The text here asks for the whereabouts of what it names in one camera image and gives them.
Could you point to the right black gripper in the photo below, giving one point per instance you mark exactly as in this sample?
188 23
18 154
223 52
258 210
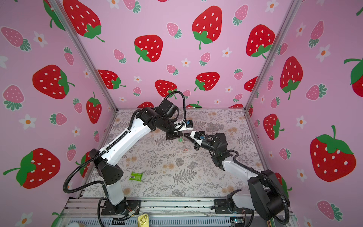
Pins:
196 146

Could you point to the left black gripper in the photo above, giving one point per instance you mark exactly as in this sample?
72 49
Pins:
175 135

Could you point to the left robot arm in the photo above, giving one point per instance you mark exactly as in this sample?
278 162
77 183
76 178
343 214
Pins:
106 159

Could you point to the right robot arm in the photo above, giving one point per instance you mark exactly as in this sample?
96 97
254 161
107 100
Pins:
266 197

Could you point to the green packet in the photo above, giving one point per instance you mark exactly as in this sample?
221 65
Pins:
136 176

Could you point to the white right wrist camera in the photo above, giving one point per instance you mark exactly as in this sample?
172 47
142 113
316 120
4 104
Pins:
198 135

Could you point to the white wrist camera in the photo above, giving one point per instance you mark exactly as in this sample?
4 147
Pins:
198 135
183 126

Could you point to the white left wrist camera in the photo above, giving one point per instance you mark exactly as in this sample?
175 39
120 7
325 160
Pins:
183 126

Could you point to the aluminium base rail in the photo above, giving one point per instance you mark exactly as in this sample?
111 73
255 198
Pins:
162 212

